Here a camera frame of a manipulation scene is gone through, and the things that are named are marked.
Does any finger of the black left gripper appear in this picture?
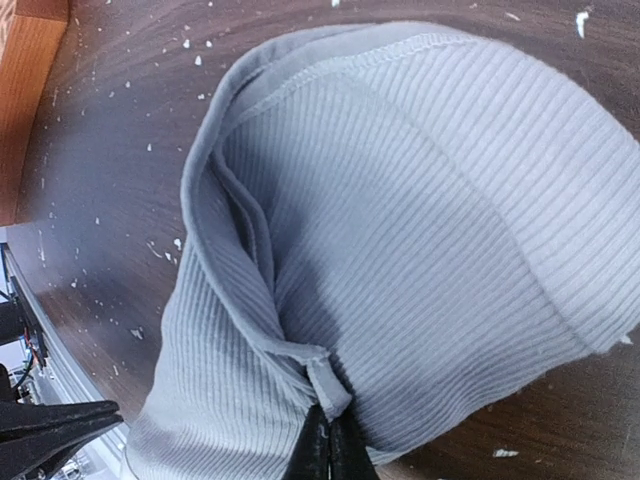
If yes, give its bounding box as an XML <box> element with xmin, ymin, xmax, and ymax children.
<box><xmin>1</xmin><ymin>368</ymin><xmax>123</xmax><ymax>479</ymax></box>

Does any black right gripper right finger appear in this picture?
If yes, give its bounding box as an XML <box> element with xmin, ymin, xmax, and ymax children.
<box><xmin>329</xmin><ymin>414</ymin><xmax>379</xmax><ymax>480</ymax></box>

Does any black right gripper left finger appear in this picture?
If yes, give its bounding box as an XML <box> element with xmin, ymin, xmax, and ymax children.
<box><xmin>282</xmin><ymin>407</ymin><xmax>329</xmax><ymax>480</ymax></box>

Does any grey beige sock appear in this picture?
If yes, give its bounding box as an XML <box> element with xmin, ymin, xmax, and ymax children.
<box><xmin>121</xmin><ymin>22</ymin><xmax>639</xmax><ymax>479</ymax></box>

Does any brown wooden organizer box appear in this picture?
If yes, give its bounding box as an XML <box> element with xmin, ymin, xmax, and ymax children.
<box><xmin>1</xmin><ymin>0</ymin><xmax>69</xmax><ymax>227</ymax></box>

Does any aluminium front rail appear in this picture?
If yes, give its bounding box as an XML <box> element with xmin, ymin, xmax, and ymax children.
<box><xmin>1</xmin><ymin>244</ymin><xmax>128</xmax><ymax>479</ymax></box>

